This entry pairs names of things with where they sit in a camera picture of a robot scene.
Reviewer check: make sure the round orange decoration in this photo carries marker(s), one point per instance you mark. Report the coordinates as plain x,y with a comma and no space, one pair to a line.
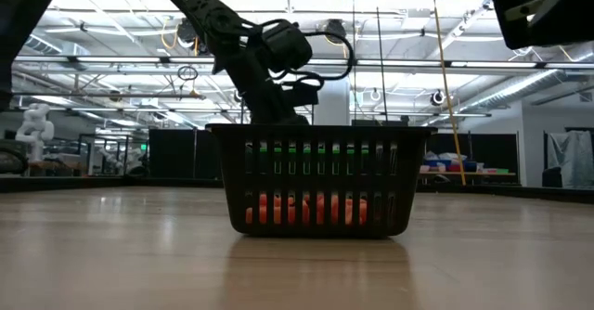
253,215

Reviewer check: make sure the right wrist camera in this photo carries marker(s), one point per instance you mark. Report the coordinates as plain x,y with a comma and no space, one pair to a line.
543,10

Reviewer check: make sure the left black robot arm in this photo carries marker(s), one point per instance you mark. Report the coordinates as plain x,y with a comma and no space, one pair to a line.
209,17

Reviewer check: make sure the long ceiling light bar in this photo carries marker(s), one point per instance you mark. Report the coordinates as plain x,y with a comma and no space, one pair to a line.
139,60

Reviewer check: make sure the black framed glass enclosure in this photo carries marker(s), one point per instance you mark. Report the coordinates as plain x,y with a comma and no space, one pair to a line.
113,135

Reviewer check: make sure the white plastic bags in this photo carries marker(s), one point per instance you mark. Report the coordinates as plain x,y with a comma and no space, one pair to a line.
445,156

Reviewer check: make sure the black chair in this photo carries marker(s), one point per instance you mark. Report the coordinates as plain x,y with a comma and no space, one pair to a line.
552,177

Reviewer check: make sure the wooden side table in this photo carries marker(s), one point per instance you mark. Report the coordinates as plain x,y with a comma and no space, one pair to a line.
482,174

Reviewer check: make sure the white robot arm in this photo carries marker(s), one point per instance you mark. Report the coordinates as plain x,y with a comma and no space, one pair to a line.
34,129

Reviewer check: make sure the white round column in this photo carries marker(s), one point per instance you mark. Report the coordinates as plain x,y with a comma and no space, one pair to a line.
334,108

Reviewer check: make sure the black partition panel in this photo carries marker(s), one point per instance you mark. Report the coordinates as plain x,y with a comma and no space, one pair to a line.
176,154

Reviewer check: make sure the green flat tray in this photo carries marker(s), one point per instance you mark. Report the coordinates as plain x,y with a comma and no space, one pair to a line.
499,171

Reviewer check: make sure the blue storage bin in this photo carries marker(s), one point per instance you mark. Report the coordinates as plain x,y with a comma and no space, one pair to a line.
469,166
437,163

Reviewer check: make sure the grey horizontal pipe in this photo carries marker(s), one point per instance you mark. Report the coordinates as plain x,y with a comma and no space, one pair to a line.
93,95

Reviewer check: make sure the black table edge frame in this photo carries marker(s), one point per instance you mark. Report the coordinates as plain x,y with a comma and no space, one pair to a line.
93,183

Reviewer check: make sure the grey cloth cover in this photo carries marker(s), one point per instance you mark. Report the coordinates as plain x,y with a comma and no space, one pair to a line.
575,157

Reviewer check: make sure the red storage bin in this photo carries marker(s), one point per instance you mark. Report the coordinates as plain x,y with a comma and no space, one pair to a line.
455,167

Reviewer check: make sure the black plastic slotted basket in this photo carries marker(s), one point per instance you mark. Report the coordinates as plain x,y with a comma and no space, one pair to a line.
320,180

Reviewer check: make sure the long orange bone decoration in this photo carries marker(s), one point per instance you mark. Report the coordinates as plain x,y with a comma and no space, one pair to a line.
297,210

